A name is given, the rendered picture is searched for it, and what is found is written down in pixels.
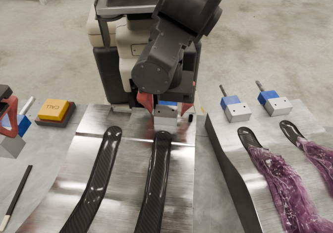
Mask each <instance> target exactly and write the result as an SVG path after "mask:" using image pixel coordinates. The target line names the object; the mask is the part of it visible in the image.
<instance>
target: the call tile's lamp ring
mask: <svg viewBox="0 0 333 233"><path fill-rule="evenodd" d="M69 103H70V105H69V107H68V109H67V111H66V112H65V114H64V116H63V118H62V120H61V121H58V120H48V119H38V118H39V117H38V116H37V117H36V119H35V121H44V122H54V123H63V121H64V119H65V118H66V116H67V114H68V112H69V110H70V108H71V107H72V105H73V103H74V102H69Z"/></svg>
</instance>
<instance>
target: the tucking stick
mask: <svg viewBox="0 0 333 233"><path fill-rule="evenodd" d="M32 166H33V165H28V167H27V169H26V171H25V174H24V176H23V178H22V180H21V182H20V184H19V187H18V189H17V191H16V193H15V195H14V197H13V200H12V202H11V204H10V206H9V208H8V210H7V213H6V215H5V217H4V219H3V221H2V223H1V225H0V232H2V231H4V229H5V227H6V224H7V222H8V220H9V218H10V215H11V213H12V211H13V209H14V206H15V204H16V202H17V200H18V197H19V195H20V193H21V191H22V188H23V186H24V184H25V182H26V179H27V177H28V175H29V173H30V171H31V168H32Z"/></svg>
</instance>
